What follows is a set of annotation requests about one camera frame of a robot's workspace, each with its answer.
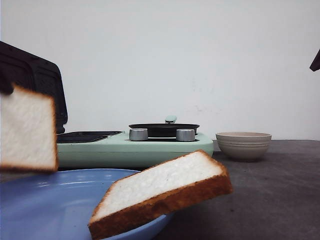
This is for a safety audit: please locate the left silver control knob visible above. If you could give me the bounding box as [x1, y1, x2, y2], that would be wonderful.
[129, 128, 148, 141]

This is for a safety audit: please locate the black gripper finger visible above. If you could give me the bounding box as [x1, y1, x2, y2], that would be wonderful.
[309, 49, 320, 72]

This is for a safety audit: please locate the black frying pan green handle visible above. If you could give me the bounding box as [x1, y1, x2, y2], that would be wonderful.
[129, 115, 200, 138]

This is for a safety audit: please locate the right silver control knob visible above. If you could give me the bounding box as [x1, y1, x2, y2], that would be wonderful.
[176, 128, 196, 142]

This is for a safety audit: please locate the mint green breakfast maker base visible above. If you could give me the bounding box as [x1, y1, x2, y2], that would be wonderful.
[57, 131, 214, 169]

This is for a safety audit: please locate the toast bread slice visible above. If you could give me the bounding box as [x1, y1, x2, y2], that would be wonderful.
[0, 85, 59, 173]
[88, 149, 233, 240]

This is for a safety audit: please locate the silver control knob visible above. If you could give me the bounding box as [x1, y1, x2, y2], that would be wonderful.
[129, 128, 148, 141]
[176, 128, 196, 142]

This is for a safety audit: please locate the beige ribbed bowl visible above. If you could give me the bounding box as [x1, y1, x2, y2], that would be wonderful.
[215, 132, 272, 162]

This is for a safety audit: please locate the blue plate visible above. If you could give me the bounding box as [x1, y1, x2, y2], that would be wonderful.
[0, 168, 176, 240]

